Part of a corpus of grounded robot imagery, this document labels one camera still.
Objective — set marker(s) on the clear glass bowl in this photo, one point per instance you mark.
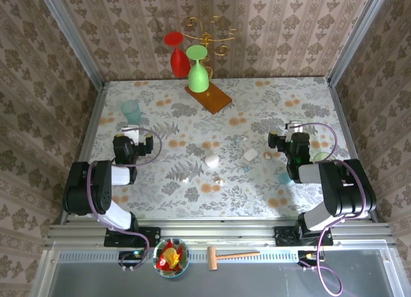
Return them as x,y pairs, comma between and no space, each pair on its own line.
160,271

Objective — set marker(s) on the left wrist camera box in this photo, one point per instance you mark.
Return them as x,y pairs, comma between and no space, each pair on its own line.
132,135

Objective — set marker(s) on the small wooden mallet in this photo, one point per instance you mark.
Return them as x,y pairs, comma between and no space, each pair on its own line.
212,258

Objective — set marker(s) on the aluminium side rail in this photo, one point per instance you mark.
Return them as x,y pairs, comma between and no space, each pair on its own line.
339,117
93,117

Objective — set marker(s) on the green plastic wine glass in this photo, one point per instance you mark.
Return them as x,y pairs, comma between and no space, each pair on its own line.
197,79

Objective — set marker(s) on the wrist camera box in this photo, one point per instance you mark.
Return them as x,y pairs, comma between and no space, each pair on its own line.
132,135
293,128

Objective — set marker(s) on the green glass cup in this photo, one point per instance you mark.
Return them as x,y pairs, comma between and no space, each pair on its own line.
322,156

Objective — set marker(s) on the red yellow plastic pieces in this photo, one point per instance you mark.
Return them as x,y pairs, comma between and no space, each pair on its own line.
170,255

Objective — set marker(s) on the red plastic wine glass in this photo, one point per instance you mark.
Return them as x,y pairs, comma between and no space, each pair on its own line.
178,64

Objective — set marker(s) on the white square earbud case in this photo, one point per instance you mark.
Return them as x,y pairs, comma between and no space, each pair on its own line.
250,155

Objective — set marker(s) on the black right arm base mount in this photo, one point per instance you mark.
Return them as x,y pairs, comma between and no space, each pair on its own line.
285,236

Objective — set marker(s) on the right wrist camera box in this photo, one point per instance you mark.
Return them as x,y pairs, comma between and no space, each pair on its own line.
293,128

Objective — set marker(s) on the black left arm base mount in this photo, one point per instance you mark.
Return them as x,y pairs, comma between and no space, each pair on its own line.
151,236

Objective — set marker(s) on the white round earbud case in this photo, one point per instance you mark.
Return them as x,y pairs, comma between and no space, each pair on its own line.
212,161

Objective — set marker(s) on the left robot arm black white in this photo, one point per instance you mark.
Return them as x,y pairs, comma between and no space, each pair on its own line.
96,194

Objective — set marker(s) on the long aluminium base rail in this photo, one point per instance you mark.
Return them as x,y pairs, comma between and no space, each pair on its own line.
208,229

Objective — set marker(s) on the teal frosted cup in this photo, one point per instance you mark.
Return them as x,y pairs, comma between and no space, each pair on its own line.
131,112

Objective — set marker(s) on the small black connector board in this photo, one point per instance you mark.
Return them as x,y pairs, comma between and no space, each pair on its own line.
308,256
130,257

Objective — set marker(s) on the gold rack with wooden base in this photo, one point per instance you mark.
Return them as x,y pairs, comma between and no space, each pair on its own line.
212,99

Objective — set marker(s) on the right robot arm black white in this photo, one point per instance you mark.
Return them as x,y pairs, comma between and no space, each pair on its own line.
346,194

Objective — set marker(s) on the aluminium frame post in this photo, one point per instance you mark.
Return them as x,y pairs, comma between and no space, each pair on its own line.
356,34
70,30

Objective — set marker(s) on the blue earbud charging case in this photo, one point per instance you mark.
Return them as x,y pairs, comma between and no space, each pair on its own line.
283,179

